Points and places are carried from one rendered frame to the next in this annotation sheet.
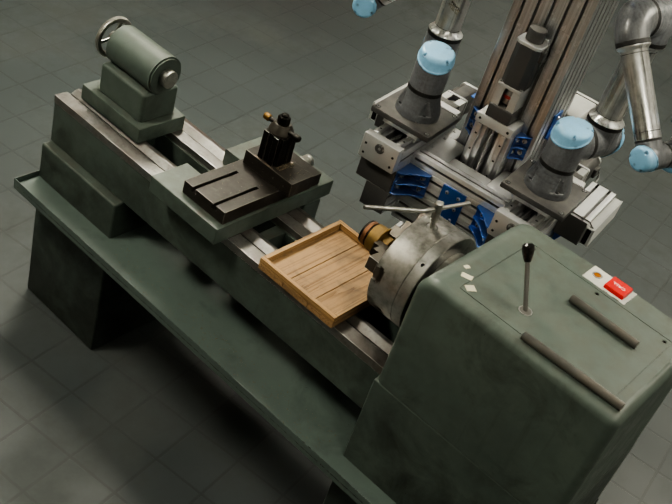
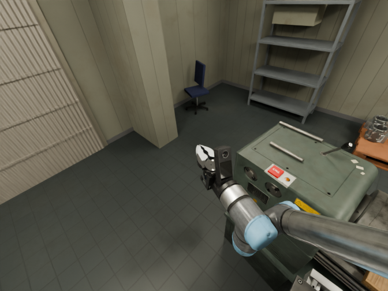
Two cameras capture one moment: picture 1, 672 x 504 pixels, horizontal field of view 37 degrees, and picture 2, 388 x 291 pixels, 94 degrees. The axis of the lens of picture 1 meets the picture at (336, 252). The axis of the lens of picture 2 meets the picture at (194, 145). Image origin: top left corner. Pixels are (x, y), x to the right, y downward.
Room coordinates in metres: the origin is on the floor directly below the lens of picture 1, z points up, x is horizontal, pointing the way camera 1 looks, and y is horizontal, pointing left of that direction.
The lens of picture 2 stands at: (2.93, -0.88, 2.01)
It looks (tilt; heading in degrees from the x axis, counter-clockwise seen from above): 42 degrees down; 204
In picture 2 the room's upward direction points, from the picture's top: 4 degrees counter-clockwise
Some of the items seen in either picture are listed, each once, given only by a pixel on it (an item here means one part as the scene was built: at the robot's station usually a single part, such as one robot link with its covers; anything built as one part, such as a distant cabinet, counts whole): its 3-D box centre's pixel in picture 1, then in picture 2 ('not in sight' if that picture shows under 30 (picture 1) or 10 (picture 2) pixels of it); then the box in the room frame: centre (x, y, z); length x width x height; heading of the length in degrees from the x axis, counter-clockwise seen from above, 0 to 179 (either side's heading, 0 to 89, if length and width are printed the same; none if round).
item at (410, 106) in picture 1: (421, 98); not in sight; (2.97, -0.10, 1.21); 0.15 x 0.15 x 0.10
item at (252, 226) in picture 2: not in sight; (251, 222); (2.69, -0.84, 1.56); 0.11 x 0.08 x 0.09; 46
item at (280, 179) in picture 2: (605, 292); (278, 177); (2.23, -0.71, 1.23); 0.13 x 0.08 x 0.06; 60
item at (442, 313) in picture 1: (535, 360); (293, 179); (2.07, -0.59, 1.06); 0.59 x 0.48 x 0.39; 60
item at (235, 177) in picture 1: (254, 182); not in sight; (2.59, 0.31, 0.95); 0.43 x 0.18 x 0.04; 150
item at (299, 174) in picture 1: (277, 168); not in sight; (2.64, 0.25, 1.00); 0.20 x 0.10 x 0.05; 60
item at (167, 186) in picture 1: (244, 185); not in sight; (2.64, 0.34, 0.90); 0.53 x 0.30 x 0.06; 150
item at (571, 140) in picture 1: (569, 142); not in sight; (2.79, -0.56, 1.33); 0.13 x 0.12 x 0.14; 136
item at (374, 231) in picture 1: (378, 239); not in sight; (2.33, -0.10, 1.08); 0.09 x 0.09 x 0.09; 60
